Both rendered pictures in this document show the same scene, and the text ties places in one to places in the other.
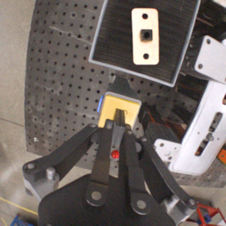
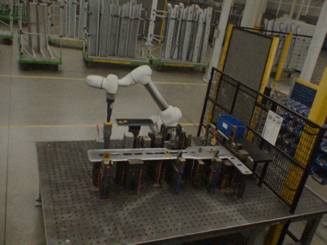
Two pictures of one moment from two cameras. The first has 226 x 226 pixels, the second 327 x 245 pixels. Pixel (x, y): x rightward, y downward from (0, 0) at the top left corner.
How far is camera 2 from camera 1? 3.00 m
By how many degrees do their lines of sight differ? 79
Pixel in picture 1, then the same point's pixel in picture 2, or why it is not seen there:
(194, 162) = (96, 155)
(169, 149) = (100, 139)
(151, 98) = not seen: hidden behind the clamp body
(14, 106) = (28, 166)
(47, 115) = (70, 148)
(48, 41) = not seen: hidden behind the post
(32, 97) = (76, 143)
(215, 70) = (126, 134)
